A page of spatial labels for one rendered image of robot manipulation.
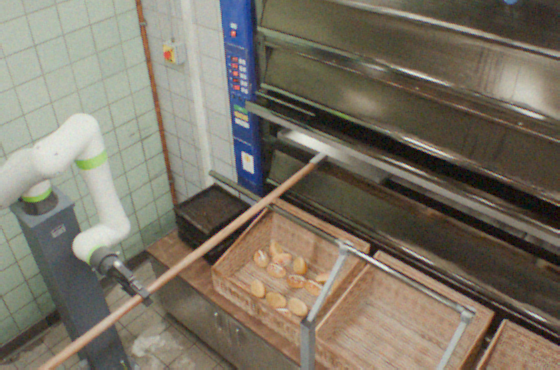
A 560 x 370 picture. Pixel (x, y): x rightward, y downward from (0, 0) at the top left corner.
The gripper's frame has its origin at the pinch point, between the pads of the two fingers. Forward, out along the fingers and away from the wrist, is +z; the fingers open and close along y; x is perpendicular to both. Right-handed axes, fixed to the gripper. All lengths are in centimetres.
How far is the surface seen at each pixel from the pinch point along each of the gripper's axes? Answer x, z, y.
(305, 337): -39, 38, 29
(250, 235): -75, -27, 43
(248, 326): -44, 1, 60
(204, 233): -57, -40, 38
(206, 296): -43, -27, 61
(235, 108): -95, -52, -9
